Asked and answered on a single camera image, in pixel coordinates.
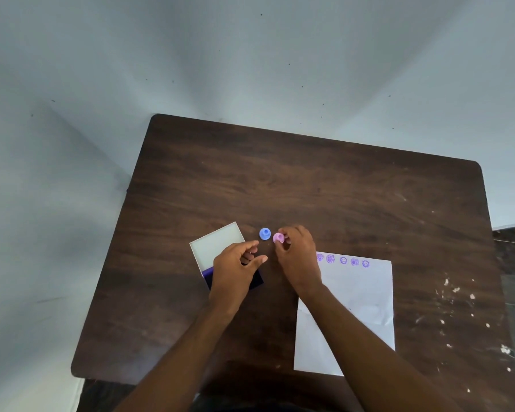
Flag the person's right hand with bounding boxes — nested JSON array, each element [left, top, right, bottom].
[[275, 225, 328, 299]]

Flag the purple ink pad case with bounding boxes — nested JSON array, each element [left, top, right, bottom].
[[189, 221, 264, 292]]

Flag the person's right forearm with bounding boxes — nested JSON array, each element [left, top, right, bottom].
[[298, 284, 463, 412]]

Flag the white stamped paper sheet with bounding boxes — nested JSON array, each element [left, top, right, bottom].
[[294, 251, 396, 377]]

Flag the dark wooden table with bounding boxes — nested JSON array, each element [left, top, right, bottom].
[[71, 113, 515, 412]]

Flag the person's left forearm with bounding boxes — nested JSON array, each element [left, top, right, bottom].
[[114, 292, 245, 412]]

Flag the person's left hand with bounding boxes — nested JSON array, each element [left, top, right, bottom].
[[209, 240, 268, 317]]

